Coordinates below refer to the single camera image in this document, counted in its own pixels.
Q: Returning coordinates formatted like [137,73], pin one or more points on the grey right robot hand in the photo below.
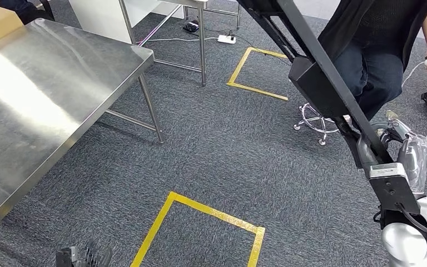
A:
[418,158]

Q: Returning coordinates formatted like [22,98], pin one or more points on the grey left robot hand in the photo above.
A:
[97,256]

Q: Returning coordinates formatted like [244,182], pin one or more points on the black plastic car part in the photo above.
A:
[316,84]

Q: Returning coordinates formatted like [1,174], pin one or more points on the person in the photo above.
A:
[368,73]
[22,9]

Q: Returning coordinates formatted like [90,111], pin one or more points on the yellow floor tape square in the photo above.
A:
[217,213]
[257,91]

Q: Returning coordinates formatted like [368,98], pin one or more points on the stainless steel table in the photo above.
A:
[201,44]
[51,92]

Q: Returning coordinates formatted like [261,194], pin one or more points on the white power strip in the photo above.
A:
[226,39]

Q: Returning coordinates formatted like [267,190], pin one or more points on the white board panel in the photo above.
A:
[99,18]

